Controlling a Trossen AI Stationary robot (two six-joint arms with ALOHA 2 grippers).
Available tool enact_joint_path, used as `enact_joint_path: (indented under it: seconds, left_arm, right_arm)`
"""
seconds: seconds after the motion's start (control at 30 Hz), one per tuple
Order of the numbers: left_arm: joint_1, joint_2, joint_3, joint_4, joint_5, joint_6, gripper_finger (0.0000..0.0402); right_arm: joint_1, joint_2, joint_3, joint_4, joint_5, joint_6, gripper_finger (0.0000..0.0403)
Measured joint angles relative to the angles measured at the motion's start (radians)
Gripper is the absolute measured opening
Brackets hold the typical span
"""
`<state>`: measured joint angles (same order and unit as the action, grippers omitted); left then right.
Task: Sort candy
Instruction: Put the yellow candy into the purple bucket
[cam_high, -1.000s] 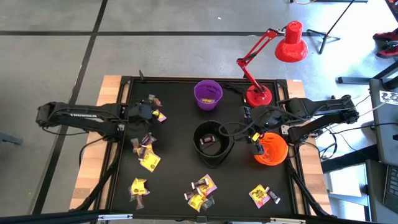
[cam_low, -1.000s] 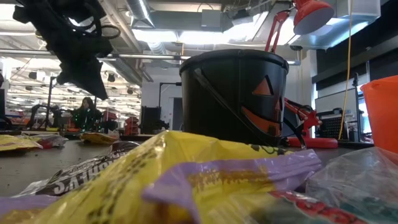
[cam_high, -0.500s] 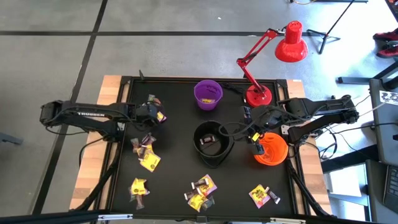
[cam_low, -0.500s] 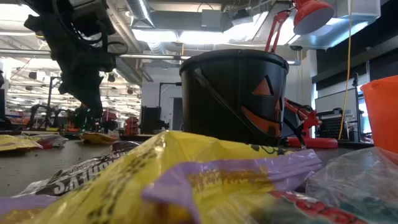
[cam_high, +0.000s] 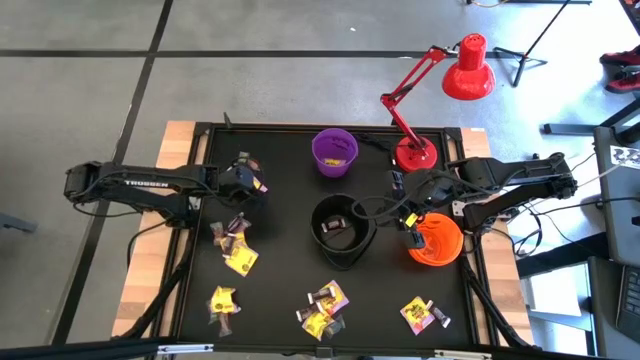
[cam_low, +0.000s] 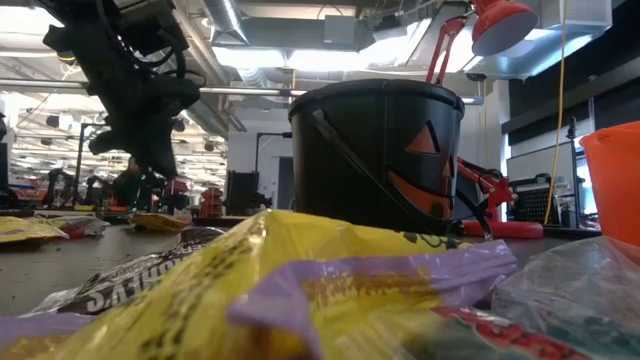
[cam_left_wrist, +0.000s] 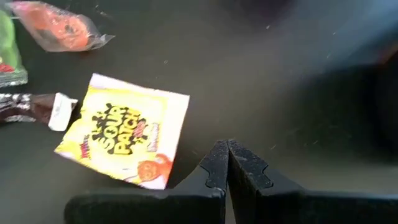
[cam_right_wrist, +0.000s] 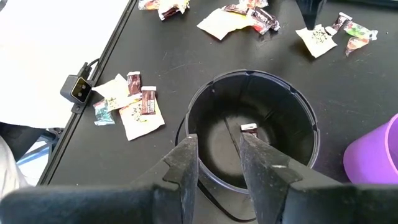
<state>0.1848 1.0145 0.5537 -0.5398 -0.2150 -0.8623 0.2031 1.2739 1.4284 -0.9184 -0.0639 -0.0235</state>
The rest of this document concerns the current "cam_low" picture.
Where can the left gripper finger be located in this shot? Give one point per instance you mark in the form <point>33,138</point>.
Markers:
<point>157,162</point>
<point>107,144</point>

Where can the yellow Sour Patch candy packet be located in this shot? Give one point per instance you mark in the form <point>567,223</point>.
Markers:
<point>157,221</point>
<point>25,229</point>
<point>300,235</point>
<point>380,265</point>

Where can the silver red candy wrapper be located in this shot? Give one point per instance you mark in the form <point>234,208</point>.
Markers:
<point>82,225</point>

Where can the brown Hershey's chocolate bar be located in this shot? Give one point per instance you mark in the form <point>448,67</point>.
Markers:
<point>125,285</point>

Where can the black jack-o-lantern bucket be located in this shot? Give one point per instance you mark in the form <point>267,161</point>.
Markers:
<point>350,165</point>

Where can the red green candy packet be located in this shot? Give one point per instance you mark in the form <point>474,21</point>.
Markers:
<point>500,335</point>

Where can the clear candy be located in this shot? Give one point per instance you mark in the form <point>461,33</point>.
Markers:
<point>575,285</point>

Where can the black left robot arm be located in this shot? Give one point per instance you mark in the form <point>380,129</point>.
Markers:
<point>85,20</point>

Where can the person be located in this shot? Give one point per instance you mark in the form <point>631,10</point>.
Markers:
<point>120,190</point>

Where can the red storage bins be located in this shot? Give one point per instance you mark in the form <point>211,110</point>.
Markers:
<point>212,202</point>

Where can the red desk lamp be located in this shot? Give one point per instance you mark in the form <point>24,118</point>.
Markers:
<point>500,20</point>

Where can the black perforated box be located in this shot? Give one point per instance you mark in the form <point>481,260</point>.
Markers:
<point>532,202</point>

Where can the black pole stand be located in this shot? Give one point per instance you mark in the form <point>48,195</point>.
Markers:
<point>573,175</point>

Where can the orange jack-o-lantern bucket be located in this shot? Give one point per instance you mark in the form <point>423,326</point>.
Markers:
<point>615,185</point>

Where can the black frame stand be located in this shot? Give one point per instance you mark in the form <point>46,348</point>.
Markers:
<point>257,150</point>
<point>78,165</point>

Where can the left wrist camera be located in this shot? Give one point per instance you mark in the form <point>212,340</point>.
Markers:
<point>142,12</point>

